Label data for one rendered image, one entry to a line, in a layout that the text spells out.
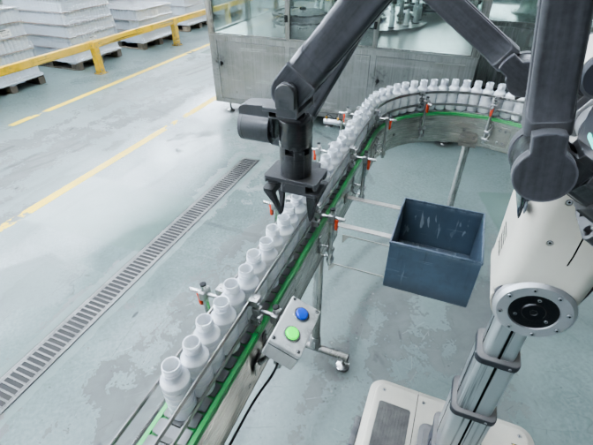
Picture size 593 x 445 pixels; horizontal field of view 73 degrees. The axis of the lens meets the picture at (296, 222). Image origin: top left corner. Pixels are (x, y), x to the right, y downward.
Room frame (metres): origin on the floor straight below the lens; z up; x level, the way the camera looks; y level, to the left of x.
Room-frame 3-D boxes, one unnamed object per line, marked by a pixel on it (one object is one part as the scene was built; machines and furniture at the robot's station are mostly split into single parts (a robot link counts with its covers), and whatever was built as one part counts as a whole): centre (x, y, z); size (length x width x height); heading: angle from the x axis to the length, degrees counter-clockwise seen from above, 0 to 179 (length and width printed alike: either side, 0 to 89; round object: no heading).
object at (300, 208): (1.07, 0.00, 1.08); 0.06 x 0.06 x 0.17
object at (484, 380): (0.67, -0.54, 0.74); 0.11 x 0.11 x 0.40; 68
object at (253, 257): (0.80, 0.11, 1.08); 0.06 x 0.06 x 0.17
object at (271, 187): (0.65, 0.02, 1.43); 0.07 x 0.07 x 0.09; 68
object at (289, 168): (0.65, 0.00, 1.51); 0.10 x 0.07 x 0.07; 68
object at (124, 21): (8.60, 3.17, 0.33); 1.23 x 1.04 x 0.66; 67
